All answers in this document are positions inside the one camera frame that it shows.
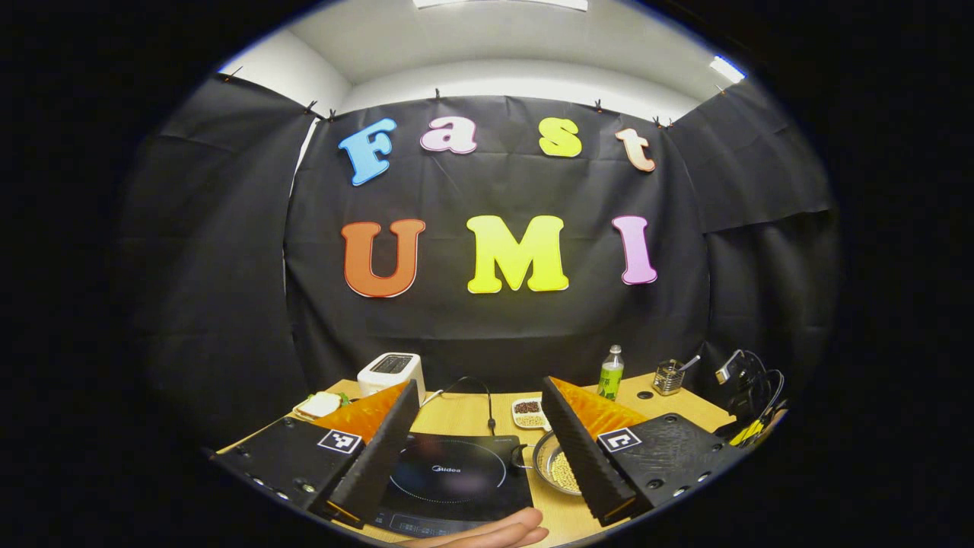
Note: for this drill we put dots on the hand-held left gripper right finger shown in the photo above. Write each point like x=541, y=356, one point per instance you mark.
x=582, y=449

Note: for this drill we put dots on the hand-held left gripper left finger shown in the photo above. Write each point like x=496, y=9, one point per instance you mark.
x=388, y=449

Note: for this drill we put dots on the pile of soybeans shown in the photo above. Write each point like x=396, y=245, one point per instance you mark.
x=564, y=472

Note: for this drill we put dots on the black induction cooktop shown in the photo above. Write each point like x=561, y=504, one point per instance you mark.
x=456, y=472

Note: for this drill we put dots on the white divided bean dish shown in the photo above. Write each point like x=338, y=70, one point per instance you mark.
x=529, y=415

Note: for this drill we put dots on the white toaster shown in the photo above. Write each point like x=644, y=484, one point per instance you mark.
x=392, y=373

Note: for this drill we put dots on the green label plastic bottle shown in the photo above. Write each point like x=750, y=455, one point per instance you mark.
x=610, y=377

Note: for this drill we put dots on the sandwich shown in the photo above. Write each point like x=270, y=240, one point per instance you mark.
x=319, y=405

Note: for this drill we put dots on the small plate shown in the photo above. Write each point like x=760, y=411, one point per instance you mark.
x=304, y=418

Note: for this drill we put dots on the metal spoon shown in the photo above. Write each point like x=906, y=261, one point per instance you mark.
x=691, y=362

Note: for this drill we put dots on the black backdrop cloth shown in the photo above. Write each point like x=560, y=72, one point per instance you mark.
x=494, y=327

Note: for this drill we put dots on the small ceiling light panel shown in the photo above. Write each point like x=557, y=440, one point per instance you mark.
x=727, y=68

